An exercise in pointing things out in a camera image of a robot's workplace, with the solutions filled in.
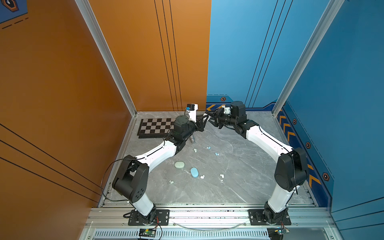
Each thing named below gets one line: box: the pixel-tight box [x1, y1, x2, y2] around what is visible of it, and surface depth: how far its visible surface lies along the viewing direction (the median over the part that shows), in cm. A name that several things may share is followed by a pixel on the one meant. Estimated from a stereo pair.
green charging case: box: [174, 161, 186, 169], surface depth 91 cm
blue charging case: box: [190, 167, 199, 178], surface depth 89 cm
